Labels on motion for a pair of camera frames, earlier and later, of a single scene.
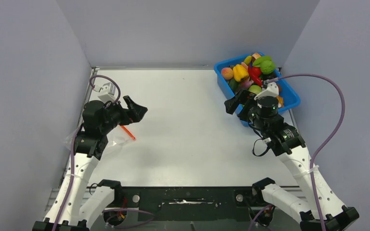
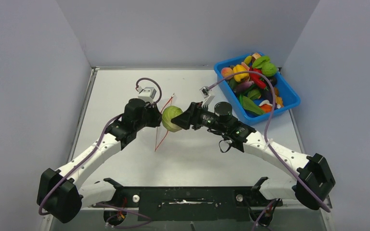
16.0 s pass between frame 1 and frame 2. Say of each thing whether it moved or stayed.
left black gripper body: moved
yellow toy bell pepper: stayed
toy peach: stayed
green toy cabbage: moved
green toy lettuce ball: stayed
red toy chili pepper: stayed
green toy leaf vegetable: stayed
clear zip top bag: moved
